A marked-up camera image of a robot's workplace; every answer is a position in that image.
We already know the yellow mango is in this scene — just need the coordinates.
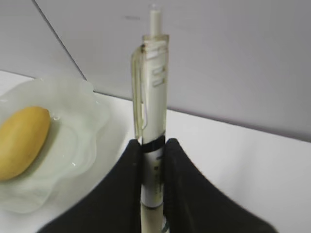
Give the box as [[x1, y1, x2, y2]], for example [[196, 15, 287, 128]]
[[0, 106, 51, 181]]

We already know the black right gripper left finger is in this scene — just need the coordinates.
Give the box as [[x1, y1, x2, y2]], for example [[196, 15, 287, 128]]
[[39, 140, 142, 233]]

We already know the cream white pen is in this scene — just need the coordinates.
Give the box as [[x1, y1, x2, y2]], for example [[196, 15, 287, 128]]
[[131, 4, 170, 233]]

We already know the pale green wavy glass plate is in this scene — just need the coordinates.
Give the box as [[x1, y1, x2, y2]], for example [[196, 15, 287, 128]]
[[0, 78, 110, 214]]

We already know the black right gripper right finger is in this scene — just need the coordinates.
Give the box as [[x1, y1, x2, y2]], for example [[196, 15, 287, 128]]
[[164, 138, 276, 233]]

